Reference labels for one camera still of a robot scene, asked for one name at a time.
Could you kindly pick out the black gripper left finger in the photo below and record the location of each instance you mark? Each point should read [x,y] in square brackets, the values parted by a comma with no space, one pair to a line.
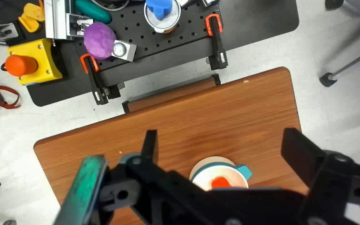
[149,145]

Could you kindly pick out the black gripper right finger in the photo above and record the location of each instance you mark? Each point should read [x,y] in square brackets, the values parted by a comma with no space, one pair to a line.
[303,156]

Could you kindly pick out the blue toy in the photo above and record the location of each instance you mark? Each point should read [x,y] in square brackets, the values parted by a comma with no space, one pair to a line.
[159,8]

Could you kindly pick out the teal flat plate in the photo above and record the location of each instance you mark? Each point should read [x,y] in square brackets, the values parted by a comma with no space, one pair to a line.
[83,191]

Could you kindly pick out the black chair base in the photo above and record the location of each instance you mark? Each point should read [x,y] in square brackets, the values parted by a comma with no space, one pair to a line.
[328,79]

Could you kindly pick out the brown wooden table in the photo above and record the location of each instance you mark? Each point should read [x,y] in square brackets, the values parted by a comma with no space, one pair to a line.
[230,113]

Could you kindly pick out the orange black clamp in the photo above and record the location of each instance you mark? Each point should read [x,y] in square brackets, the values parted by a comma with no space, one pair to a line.
[217,41]
[93,76]

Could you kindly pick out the black perforated breadboard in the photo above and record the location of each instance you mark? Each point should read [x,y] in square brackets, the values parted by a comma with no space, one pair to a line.
[147,33]

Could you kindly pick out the purple ball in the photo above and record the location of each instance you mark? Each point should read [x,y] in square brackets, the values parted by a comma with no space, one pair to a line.
[99,40]

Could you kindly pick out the yellow emergency stop box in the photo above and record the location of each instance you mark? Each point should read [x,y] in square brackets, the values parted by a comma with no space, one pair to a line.
[43,51]

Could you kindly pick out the black cart top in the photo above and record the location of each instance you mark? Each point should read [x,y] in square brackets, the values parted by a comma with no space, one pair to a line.
[255,20]

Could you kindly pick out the orange stop button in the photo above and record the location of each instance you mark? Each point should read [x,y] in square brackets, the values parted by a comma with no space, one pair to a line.
[19,65]

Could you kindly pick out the aluminium extrusion bar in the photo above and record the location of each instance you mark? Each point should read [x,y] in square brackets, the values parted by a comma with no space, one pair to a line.
[57,19]

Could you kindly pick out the yellow plastic part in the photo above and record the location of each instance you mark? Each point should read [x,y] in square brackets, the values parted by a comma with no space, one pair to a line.
[30,19]

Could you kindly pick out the small grey mount block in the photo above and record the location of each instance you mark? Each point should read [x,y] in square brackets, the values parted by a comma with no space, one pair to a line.
[78,25]

